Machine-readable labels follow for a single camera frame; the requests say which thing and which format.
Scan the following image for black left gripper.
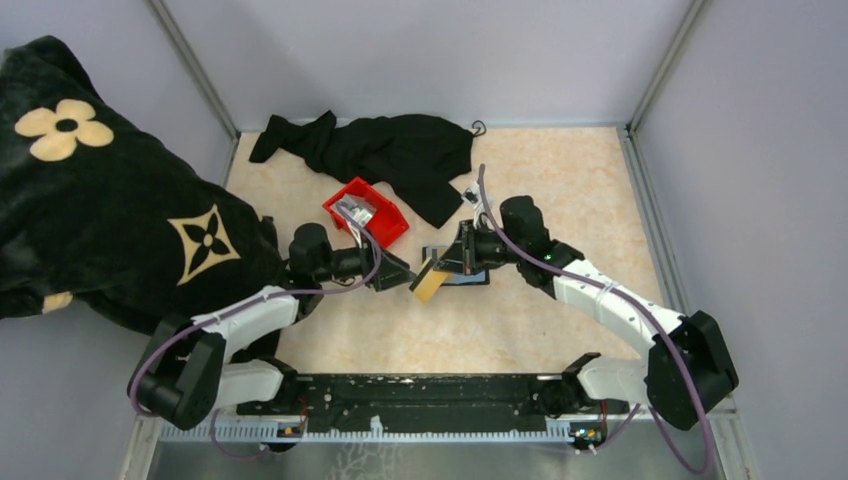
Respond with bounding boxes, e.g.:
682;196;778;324
314;227;417;292

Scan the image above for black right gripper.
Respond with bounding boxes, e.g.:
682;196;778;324
434;217;525;276

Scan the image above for black leather card holder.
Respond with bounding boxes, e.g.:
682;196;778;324
421;245;490;287

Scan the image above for red plastic bin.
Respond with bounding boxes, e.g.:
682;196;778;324
322;177;409;248

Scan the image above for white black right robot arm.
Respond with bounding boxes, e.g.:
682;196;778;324
433;190;739;430

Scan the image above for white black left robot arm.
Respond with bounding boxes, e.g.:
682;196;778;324
128;223;415;430

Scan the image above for stack of silver cards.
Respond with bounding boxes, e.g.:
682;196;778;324
332;194;377;227

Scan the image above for black cloth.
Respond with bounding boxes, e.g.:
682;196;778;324
249;111;478;228

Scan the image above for black floral blanket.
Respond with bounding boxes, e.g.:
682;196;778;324
1;35;284;335

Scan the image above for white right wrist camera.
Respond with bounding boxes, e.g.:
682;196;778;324
461;183;484;211

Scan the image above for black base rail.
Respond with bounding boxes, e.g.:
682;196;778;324
236;373;629;434

